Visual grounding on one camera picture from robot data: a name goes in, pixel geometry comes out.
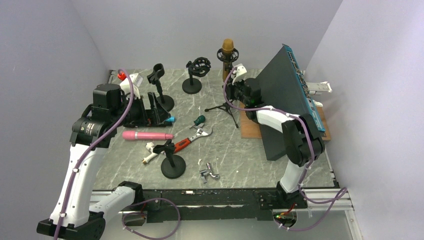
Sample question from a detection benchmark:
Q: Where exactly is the green handled screwdriver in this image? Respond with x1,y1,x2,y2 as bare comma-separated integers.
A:
190,115,206,128

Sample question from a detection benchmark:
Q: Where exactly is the red handled adjustable wrench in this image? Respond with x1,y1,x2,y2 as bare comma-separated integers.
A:
173,123,213,154

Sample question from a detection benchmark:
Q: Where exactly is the wooden board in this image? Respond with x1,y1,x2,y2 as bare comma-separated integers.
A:
240,101,332,141

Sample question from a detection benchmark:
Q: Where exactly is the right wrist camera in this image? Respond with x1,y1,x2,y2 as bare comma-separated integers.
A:
231,63,248,85

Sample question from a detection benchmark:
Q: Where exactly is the gold microphone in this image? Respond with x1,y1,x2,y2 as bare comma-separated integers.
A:
221,38,234,81

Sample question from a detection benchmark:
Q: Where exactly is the black shock mount stand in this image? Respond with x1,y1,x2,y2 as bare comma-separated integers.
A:
182,57,211,95

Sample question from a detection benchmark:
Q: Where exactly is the white plastic tap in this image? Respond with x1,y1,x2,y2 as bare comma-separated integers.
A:
142,142,158,165

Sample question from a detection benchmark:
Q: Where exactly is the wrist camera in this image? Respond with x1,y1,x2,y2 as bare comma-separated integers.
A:
231,63,248,85
117,72,144,99

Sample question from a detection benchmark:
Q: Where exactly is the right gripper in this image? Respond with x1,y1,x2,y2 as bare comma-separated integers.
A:
221,76,250,107

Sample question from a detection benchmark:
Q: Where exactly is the chrome faucet fitting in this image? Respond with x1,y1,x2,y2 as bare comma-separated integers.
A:
199,162,221,184

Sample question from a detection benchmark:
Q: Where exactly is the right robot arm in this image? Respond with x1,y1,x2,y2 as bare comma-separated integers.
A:
223,77,325,208

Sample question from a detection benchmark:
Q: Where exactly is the metal rack bracket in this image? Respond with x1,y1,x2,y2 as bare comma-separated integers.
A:
306,81,333,95

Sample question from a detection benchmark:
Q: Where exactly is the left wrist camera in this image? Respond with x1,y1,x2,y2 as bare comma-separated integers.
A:
117,72,144,99

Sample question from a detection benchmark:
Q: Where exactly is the dark grey network switch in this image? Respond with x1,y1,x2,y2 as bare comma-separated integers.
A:
255,43,327,162

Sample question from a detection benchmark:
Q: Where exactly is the black stand for pink microphone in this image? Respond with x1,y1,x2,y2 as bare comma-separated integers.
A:
147,63,175,112

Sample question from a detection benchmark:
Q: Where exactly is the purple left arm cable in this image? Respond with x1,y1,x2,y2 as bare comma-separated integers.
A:
52,68,182,240

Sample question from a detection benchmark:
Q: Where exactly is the black tripod microphone stand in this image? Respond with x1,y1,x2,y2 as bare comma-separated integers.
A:
204,48,239,129

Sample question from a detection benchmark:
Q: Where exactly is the pink toy microphone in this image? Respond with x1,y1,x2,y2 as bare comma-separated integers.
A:
122,130,174,141

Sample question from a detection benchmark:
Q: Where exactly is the black front microphone stand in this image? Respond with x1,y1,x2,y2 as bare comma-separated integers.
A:
152,139,186,179

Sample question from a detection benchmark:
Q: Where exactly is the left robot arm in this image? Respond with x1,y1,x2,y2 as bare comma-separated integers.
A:
36,83,147,240

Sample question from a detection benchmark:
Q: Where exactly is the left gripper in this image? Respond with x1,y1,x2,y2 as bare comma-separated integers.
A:
111,91,171,128

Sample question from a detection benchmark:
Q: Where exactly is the blue toy microphone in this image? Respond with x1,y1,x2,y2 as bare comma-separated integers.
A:
165,116,176,123

